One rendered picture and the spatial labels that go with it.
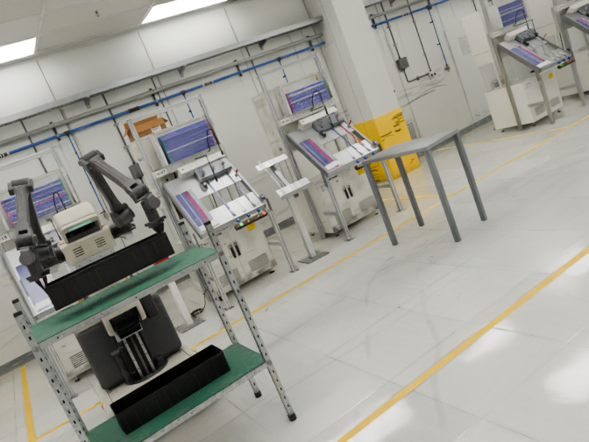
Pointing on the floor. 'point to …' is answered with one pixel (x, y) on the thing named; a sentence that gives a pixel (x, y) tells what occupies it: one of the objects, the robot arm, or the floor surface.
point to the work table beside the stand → (431, 174)
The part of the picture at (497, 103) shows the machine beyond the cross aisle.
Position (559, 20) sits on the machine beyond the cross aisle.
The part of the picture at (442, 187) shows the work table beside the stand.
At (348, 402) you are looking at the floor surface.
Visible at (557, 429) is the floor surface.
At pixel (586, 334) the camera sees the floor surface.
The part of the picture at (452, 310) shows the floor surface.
